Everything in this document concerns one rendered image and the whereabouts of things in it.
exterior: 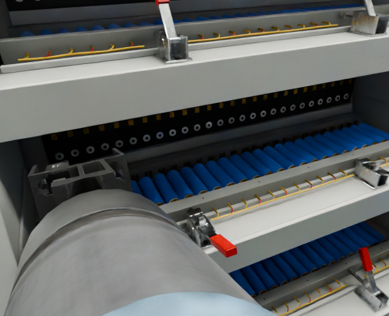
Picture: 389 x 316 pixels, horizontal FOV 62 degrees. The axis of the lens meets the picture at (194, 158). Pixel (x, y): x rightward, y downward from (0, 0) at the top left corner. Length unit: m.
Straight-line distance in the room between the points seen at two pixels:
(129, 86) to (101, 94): 0.03
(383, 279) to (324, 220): 0.24
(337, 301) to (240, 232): 0.26
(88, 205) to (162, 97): 0.18
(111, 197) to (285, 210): 0.30
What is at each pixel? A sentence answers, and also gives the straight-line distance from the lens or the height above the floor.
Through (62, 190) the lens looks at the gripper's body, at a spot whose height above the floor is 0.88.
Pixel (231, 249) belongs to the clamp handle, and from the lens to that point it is 0.31.
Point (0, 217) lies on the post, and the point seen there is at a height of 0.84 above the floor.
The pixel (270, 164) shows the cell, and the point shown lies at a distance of 0.49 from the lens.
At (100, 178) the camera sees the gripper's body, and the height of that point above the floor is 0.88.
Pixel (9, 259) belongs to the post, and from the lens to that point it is 0.33.
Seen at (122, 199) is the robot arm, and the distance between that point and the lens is 0.17.
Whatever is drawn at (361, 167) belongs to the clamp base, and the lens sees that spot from 0.52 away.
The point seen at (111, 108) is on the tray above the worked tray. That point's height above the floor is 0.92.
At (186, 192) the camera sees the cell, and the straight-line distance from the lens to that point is 0.42.
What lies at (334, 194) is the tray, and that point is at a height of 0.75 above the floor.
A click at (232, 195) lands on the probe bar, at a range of 0.41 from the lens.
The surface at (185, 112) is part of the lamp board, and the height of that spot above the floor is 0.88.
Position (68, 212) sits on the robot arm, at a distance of 0.17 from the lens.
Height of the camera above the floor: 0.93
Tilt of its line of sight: 14 degrees down
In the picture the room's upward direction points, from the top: 9 degrees counter-clockwise
